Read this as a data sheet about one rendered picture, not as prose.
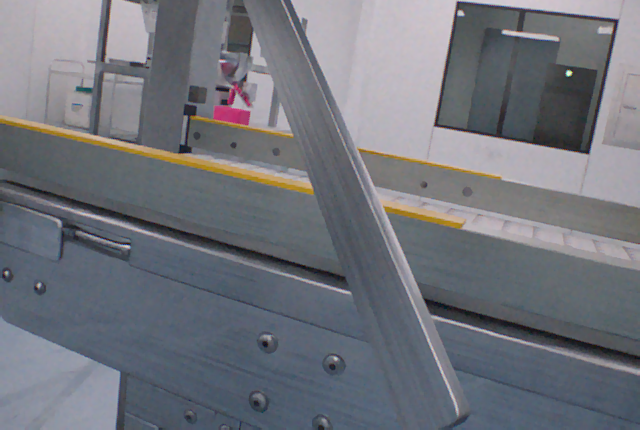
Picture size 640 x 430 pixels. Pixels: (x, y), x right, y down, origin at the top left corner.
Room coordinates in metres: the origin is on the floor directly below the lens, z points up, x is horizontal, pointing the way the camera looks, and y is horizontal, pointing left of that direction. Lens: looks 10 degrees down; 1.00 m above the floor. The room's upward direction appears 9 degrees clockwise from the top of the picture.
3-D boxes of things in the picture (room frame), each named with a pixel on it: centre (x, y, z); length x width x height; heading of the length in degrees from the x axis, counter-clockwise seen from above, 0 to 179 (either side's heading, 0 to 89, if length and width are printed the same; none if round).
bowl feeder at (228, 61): (3.24, 0.59, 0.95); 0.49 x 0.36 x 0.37; 70
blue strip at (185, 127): (0.65, 0.16, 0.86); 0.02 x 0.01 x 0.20; 69
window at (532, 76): (5.09, -1.64, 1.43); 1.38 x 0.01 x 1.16; 70
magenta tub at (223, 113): (2.94, 0.49, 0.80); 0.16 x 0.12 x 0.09; 70
